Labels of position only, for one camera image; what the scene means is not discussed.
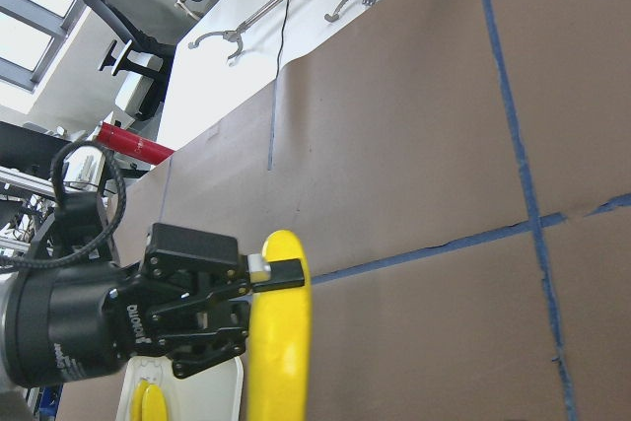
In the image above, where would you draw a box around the red cylinder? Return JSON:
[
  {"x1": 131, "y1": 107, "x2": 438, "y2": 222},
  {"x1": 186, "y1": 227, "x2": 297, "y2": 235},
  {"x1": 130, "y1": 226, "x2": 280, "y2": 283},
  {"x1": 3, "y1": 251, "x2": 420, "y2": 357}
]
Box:
[{"x1": 96, "y1": 122, "x2": 175, "y2": 165}]

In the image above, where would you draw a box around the yellow banana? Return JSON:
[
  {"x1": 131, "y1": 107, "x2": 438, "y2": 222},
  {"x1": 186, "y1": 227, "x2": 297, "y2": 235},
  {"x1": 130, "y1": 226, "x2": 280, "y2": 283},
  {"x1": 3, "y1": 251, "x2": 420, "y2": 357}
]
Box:
[
  {"x1": 129, "y1": 379, "x2": 149, "y2": 421},
  {"x1": 141, "y1": 384, "x2": 169, "y2": 421},
  {"x1": 245, "y1": 230, "x2": 312, "y2": 420}
]

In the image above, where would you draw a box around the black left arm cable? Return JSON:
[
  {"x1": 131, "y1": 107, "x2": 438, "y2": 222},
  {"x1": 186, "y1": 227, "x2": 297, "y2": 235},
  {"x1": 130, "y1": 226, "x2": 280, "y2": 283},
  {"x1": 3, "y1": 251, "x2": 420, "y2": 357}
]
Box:
[{"x1": 0, "y1": 140, "x2": 127, "y2": 274}]

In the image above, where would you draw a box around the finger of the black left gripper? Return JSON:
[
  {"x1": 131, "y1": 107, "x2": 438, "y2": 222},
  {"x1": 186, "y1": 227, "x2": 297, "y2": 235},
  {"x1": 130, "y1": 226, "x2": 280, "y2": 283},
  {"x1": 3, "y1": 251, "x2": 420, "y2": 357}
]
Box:
[
  {"x1": 246, "y1": 253, "x2": 271, "y2": 281},
  {"x1": 251, "y1": 258, "x2": 304, "y2": 293}
]

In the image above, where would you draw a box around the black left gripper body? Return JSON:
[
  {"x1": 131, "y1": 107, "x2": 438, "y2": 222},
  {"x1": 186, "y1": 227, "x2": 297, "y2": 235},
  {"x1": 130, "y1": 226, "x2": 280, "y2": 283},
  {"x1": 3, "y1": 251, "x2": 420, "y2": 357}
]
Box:
[{"x1": 4, "y1": 223, "x2": 249, "y2": 387}]

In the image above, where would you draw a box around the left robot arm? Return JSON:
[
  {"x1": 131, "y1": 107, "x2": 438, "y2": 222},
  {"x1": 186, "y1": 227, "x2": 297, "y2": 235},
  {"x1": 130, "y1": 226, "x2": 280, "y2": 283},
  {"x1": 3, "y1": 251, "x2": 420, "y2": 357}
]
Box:
[{"x1": 1, "y1": 223, "x2": 308, "y2": 389}]

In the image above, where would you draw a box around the white bear tray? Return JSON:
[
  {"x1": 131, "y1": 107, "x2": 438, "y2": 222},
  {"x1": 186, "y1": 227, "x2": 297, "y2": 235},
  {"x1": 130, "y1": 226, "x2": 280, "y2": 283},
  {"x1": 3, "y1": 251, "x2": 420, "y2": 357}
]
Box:
[{"x1": 116, "y1": 356, "x2": 244, "y2": 420}]

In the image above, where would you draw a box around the long metal reacher grabber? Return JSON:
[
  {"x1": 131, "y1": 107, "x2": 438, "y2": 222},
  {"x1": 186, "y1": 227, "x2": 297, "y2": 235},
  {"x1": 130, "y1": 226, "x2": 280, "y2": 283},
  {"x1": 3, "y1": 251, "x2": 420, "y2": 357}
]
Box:
[{"x1": 188, "y1": 0, "x2": 284, "y2": 61}]

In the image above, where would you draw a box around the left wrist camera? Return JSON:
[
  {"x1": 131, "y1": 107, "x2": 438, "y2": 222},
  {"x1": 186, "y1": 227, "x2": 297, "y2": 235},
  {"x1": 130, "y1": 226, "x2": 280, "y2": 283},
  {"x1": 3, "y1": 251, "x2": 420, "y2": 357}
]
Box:
[{"x1": 25, "y1": 192, "x2": 126, "y2": 270}]

